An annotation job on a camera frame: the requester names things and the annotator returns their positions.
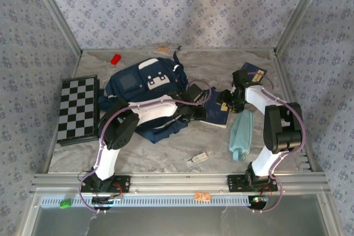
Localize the navy book with white pages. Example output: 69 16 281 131
199 89 231 129

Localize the navy book with gold label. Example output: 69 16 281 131
238 61 268 85

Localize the navy blue backpack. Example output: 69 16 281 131
97 44 192 145

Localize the orange tag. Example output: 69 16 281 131
194 191 211 201

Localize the right circuit board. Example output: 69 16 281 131
248 195 269 209

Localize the circuit board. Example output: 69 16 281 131
91 196 124 206
248 195 269 209

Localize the grey metal panel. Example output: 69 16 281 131
20 194 342 236

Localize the black and grey chessboard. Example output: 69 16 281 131
56 74 101 147

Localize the left circuit board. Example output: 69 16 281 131
91 196 124 206

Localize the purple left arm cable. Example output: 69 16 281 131
78 80 213 214

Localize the aluminium side rail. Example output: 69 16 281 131
43 52 83 174
272 49 317 173

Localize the aluminium front rail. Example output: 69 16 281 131
30 172 331 195

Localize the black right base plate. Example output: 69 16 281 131
227 174 279 192

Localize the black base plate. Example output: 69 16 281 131
227 174 279 192
80 175 131 193

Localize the grey slotted cable duct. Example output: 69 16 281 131
40 195 252 208

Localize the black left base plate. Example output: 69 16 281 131
80 175 131 193

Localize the aluminium frame post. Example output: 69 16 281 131
27 0 83 56
273 0 330 56

